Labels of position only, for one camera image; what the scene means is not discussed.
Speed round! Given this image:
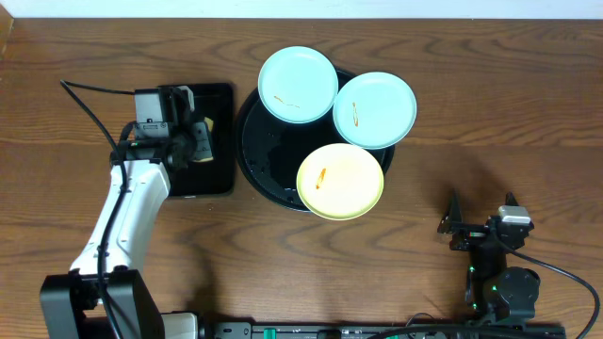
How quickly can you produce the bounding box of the light blue plate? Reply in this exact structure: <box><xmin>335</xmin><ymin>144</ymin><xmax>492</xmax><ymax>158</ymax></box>
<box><xmin>333</xmin><ymin>72</ymin><xmax>417</xmax><ymax>150</ymax></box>
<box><xmin>257</xmin><ymin>46</ymin><xmax>339</xmax><ymax>124</ymax></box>

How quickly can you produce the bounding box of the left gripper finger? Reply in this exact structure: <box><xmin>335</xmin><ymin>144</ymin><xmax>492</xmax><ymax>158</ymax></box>
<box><xmin>177</xmin><ymin>86</ymin><xmax>195</xmax><ymax>113</ymax></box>
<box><xmin>189</xmin><ymin>121</ymin><xmax>214</xmax><ymax>163</ymax></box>

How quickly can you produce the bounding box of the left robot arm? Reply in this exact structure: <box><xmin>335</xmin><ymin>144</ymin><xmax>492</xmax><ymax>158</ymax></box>
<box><xmin>40</xmin><ymin>86</ymin><xmax>209</xmax><ymax>338</ymax></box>

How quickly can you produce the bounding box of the yellow plate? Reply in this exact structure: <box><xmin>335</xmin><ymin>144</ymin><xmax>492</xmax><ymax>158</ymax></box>
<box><xmin>296</xmin><ymin>143</ymin><xmax>384</xmax><ymax>220</ymax></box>

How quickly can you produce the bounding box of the black round tray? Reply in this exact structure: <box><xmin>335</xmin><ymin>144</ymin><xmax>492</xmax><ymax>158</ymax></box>
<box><xmin>236</xmin><ymin>89</ymin><xmax>395</xmax><ymax>211</ymax></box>

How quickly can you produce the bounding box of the black rectangular tray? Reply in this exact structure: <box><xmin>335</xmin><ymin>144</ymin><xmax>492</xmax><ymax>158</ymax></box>
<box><xmin>170</xmin><ymin>83</ymin><xmax>235</xmax><ymax>198</ymax></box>

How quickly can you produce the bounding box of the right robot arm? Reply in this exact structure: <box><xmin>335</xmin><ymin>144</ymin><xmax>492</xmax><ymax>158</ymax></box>
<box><xmin>437</xmin><ymin>192</ymin><xmax>541</xmax><ymax>328</ymax></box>

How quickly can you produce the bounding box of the green yellow sponge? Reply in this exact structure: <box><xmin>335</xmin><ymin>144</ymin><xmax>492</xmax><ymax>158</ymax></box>
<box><xmin>190</xmin><ymin>116</ymin><xmax>216</xmax><ymax>164</ymax></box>

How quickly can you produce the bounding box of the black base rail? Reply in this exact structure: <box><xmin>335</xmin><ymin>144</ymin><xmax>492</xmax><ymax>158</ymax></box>
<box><xmin>159</xmin><ymin>312</ymin><xmax>566</xmax><ymax>339</ymax></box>

